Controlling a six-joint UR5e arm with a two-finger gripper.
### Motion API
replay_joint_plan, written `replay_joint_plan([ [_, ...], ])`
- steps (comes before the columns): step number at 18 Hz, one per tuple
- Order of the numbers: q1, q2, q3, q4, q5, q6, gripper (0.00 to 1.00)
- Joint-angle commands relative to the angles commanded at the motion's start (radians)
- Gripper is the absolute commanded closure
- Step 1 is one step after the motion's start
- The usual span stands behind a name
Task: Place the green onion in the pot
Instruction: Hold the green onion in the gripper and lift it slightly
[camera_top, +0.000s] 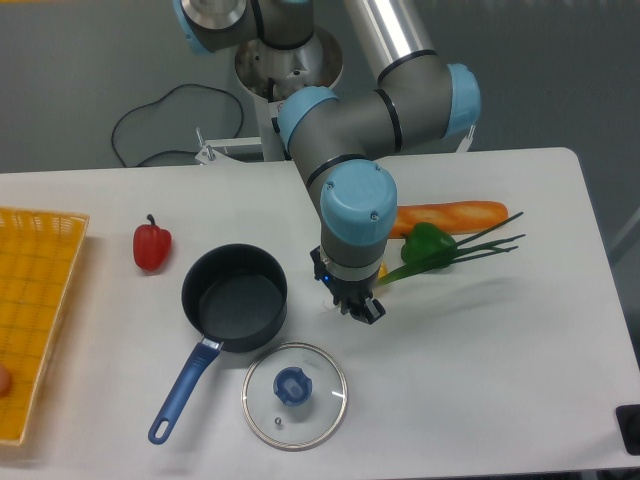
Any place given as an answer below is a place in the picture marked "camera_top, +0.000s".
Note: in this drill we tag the orange baguette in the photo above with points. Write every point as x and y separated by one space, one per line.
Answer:
454 218

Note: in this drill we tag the green onion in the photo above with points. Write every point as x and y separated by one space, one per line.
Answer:
465 252

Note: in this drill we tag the white table bracket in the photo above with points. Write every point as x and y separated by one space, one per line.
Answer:
466 141
245 149

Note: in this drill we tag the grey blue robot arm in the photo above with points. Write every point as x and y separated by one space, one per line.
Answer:
336 144

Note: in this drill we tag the white table bracket right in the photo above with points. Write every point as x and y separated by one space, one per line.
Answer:
466 141

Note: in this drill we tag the yellow woven basket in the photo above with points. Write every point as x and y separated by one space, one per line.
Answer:
39 251

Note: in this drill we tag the red bell pepper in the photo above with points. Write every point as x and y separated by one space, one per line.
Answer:
151 245

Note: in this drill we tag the black pot blue handle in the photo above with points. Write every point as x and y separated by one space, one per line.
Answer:
235 296

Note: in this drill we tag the green bell pepper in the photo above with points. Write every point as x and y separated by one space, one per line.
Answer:
428 243

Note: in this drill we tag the black object at table corner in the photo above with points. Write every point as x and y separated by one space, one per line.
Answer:
628 418

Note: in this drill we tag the white table bracket left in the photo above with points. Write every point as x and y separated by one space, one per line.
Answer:
245 149

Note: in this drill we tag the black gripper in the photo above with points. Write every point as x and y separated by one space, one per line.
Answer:
351 288

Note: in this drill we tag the glass lid blue knob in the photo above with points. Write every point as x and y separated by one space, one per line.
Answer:
294 397

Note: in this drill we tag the yellow bell pepper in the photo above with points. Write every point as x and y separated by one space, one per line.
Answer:
383 271

